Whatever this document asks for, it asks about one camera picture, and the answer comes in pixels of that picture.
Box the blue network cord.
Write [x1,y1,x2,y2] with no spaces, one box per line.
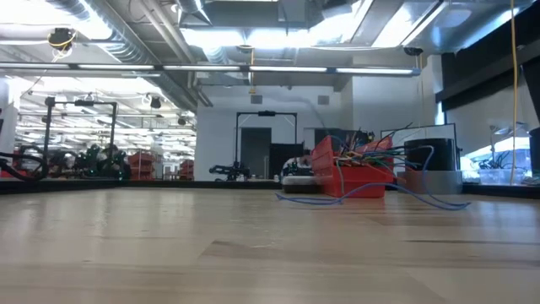
[274,134,472,211]

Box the red plastic bin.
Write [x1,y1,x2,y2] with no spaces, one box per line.
[310,134,393,198]

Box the long ceiling light strip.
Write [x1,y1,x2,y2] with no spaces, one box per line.
[0,62,422,78]

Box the black tape roll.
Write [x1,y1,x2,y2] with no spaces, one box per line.
[403,138,462,172]

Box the black bin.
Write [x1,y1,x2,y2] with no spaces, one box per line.
[528,126,540,187]

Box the black frame rig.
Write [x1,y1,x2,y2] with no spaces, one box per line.
[235,110,299,176]
[41,95,118,178]

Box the bundle of coloured wires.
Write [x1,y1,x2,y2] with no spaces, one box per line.
[331,145,419,181]
[335,122,413,155]

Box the black aluminium table frame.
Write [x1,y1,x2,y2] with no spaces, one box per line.
[0,178,540,200]

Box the ceiling cable reel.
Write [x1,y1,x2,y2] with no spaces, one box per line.
[46,27,78,58]

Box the yellow hanging cable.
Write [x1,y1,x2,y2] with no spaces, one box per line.
[509,0,520,186]

